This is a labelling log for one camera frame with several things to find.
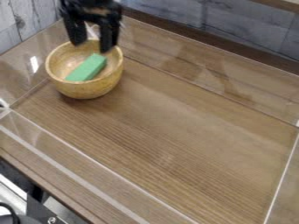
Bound wooden bowl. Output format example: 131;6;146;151
46;39;125;100

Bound black metal bracket with screw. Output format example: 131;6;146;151
26;195;86;224

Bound clear acrylic tray walls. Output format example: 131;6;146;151
0;17;299;224

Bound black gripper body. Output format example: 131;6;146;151
61;0;123;25

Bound green rectangular block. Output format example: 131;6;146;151
66;53;109;81

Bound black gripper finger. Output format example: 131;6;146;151
99;20;121;53
63;15;89;46

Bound black cable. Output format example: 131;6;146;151
0;202;22;224

